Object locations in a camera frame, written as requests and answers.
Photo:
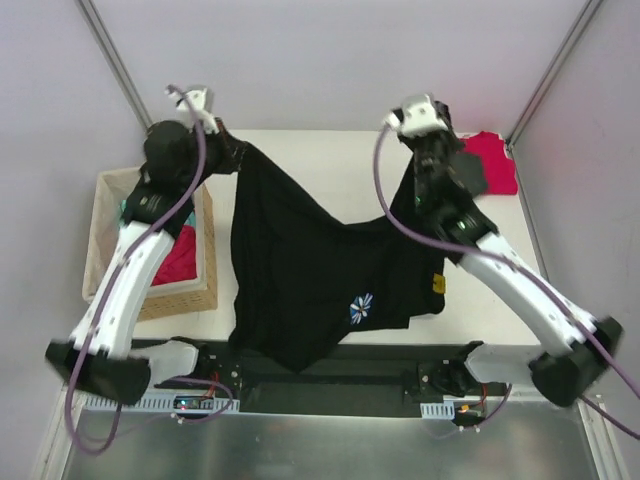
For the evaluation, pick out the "red t-shirt in basket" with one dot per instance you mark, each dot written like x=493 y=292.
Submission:
x=180 y=264

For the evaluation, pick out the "white cable duct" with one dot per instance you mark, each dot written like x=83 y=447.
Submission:
x=450 y=411
x=183 y=403

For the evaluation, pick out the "black flower print t-shirt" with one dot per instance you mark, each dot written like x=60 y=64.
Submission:
x=307 y=280

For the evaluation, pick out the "left white cable duct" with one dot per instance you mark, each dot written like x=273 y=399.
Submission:
x=183 y=403

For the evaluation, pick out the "folded red t-shirt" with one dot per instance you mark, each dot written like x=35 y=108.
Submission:
x=499 y=169

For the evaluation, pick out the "left aluminium frame post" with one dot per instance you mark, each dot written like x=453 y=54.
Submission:
x=114 y=61

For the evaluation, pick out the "right white cable duct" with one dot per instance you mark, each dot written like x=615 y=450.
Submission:
x=450 y=411

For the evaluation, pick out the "teal t-shirt in basket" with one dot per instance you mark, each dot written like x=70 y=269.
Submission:
x=190 y=221

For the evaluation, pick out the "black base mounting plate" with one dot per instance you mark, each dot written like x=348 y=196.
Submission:
x=361 y=380

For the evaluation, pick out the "aluminium frame post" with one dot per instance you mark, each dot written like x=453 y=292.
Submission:
x=569 y=43
x=114 y=61

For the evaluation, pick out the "right aluminium frame post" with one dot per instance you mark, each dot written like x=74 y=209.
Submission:
x=569 y=43

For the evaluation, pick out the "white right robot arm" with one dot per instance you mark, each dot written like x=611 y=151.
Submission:
x=574 y=347

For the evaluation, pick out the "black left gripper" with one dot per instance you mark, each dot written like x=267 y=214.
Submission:
x=226 y=148

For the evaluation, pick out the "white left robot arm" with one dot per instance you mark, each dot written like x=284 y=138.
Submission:
x=179 y=155

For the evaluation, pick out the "wicker laundry basket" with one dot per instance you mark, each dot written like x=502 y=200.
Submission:
x=188 y=296

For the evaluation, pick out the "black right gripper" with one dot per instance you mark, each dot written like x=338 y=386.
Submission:
x=428 y=147

